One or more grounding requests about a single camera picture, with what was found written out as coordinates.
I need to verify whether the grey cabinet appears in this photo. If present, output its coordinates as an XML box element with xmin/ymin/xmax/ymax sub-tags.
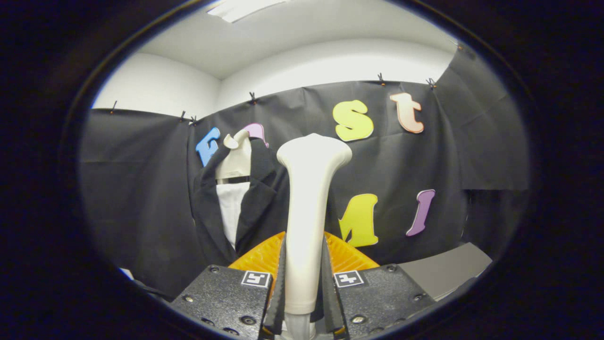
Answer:
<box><xmin>399</xmin><ymin>242</ymin><xmax>493</xmax><ymax>301</ymax></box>

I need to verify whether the black backdrop cloth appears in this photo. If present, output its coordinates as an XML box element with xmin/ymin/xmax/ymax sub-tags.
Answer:
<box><xmin>79</xmin><ymin>42</ymin><xmax>530</xmax><ymax>298</ymax></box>

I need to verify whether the black suit jacket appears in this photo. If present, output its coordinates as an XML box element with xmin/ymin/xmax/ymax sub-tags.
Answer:
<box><xmin>191</xmin><ymin>137</ymin><xmax>291</xmax><ymax>267</ymax></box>

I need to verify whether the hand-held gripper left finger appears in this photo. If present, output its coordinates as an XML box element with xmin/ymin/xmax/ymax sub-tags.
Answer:
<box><xmin>170</xmin><ymin>231</ymin><xmax>287</xmax><ymax>340</ymax></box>

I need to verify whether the row of small black clips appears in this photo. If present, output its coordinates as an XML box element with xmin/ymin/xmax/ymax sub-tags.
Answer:
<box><xmin>109</xmin><ymin>43</ymin><xmax>465</xmax><ymax>126</ymax></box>

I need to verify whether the white garment steamer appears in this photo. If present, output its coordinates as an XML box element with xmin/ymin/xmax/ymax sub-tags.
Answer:
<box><xmin>276</xmin><ymin>133</ymin><xmax>353</xmax><ymax>340</ymax></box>

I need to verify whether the cream clothes hanger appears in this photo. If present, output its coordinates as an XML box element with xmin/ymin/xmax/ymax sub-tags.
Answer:
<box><xmin>215</xmin><ymin>129</ymin><xmax>253</xmax><ymax>182</ymax></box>

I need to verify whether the ceiling light panel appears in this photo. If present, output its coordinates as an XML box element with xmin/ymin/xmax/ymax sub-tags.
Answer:
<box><xmin>206</xmin><ymin>0</ymin><xmax>288</xmax><ymax>23</ymax></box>

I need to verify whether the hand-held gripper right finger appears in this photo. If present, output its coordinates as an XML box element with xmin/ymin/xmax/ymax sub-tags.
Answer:
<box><xmin>322</xmin><ymin>231</ymin><xmax>436</xmax><ymax>340</ymax></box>

